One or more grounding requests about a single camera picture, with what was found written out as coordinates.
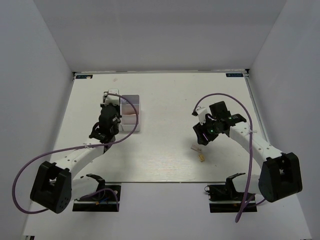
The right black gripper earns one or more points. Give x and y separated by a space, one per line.
200 130

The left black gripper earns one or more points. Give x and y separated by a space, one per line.
118 109

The white eraser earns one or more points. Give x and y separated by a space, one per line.
196 148

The small yellow eraser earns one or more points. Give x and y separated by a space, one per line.
201 157

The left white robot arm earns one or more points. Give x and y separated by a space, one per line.
55 184

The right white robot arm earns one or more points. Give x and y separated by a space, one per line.
280 174

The right white compartment organizer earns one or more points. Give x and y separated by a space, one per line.
128 120

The left blue table label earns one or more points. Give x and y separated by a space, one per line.
84 76

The blue table label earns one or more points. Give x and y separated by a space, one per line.
234 75
84 76

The right blue table label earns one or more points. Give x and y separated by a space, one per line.
234 75

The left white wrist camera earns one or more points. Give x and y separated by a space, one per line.
111 97

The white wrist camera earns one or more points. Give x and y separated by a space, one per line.
201 113
111 97

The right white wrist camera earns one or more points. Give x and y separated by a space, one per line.
201 113

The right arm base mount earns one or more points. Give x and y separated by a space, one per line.
221 200

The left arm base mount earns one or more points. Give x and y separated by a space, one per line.
102 202

